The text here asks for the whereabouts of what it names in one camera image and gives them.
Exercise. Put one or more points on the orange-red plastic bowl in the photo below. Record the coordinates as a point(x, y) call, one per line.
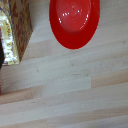
point(75, 23)

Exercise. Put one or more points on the yellow red patterned carton box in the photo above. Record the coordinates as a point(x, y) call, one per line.
point(17, 30)

